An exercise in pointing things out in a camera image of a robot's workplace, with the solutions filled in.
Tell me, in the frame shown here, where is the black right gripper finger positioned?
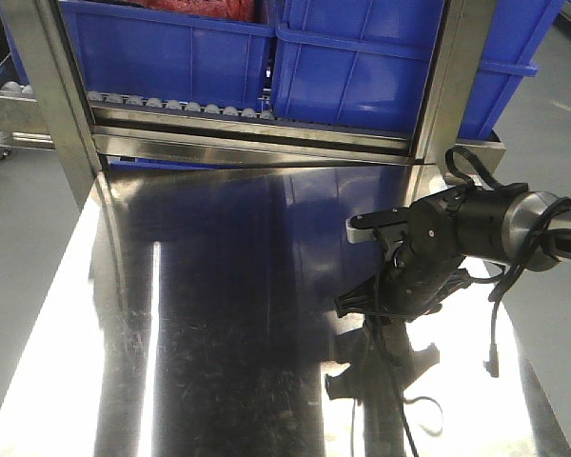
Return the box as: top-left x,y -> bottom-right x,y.
335,283 -> 380,318

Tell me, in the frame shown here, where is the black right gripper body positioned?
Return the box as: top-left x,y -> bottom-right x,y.
372,194 -> 465,321

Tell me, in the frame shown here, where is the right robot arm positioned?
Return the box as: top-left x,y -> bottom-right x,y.
335,186 -> 571,321

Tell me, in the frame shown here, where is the white roller conveyor track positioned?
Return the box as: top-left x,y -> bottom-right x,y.
87,90 -> 276,120

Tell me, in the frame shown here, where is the right blue plastic bin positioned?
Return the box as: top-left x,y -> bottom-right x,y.
270,1 -> 562,140

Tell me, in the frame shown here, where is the blue plastic bin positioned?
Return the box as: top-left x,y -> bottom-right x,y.
59,1 -> 275,109
270,1 -> 562,140

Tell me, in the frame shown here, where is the red mesh bag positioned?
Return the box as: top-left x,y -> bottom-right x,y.
134,0 -> 255,22

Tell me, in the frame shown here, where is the left blue plastic bin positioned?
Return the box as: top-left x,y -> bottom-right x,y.
59,1 -> 275,109

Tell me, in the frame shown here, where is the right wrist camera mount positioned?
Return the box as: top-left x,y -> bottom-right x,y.
345,208 -> 409,244

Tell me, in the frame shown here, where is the stainless steel rack frame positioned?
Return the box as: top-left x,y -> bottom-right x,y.
0,1 -> 496,205

